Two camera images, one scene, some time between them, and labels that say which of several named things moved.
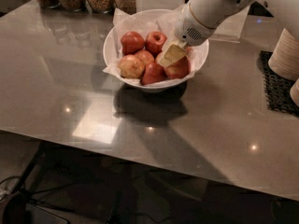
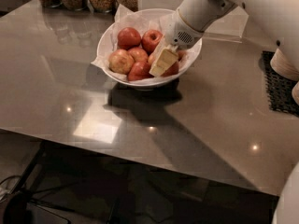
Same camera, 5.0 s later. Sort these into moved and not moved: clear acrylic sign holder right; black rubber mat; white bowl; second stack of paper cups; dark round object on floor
Moved: white bowl
Not moved: clear acrylic sign holder right; second stack of paper cups; dark round object on floor; black rubber mat
